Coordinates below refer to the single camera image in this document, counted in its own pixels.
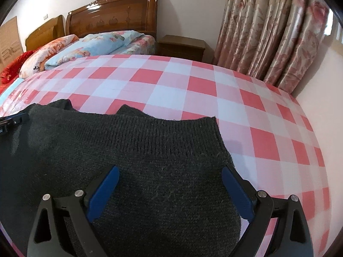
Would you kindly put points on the pink checkered bed sheet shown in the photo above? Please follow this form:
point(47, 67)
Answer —
point(187, 91)

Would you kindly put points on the light blue blanket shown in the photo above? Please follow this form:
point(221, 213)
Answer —
point(14, 83)

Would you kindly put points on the light blue floral pillow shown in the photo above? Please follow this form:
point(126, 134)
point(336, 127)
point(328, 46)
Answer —
point(93, 48)

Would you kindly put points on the pink floral pillow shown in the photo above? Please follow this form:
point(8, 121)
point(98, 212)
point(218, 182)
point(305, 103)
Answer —
point(43, 56)

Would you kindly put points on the small plain wooden headboard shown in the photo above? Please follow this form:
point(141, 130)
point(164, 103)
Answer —
point(44, 33)

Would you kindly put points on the red blanket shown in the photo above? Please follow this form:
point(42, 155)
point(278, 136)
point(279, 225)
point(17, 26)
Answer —
point(10, 72)

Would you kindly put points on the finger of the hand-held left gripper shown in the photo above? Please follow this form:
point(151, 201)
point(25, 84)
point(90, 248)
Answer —
point(16, 120)

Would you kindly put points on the pink floral curtain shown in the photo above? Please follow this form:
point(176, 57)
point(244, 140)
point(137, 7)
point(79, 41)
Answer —
point(268, 32)

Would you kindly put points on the wooden nightstand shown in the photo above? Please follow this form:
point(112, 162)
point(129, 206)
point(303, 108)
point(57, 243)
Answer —
point(182, 46)

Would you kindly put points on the dark striped knit sweater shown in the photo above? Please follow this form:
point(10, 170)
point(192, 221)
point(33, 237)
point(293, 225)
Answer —
point(160, 152)

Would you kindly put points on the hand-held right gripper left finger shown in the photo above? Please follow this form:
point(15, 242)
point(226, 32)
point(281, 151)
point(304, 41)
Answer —
point(103, 192)

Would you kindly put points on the light wooden wardrobe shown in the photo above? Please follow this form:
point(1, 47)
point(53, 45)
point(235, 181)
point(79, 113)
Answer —
point(9, 42)

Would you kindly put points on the large carved wooden headboard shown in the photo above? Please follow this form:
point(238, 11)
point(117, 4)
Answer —
point(112, 16)

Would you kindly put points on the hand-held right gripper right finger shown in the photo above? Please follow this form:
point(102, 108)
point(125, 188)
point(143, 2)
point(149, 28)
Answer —
point(237, 190)

